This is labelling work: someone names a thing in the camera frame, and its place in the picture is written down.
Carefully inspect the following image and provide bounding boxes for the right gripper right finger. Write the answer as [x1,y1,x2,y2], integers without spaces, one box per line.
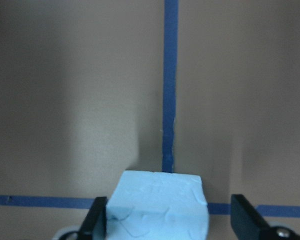
[230,194,300,240]

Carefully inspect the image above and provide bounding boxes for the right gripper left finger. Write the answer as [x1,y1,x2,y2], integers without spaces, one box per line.
[77,196,108,240]

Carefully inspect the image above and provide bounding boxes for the light blue block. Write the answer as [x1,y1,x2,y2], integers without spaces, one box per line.
[106,170,210,240]

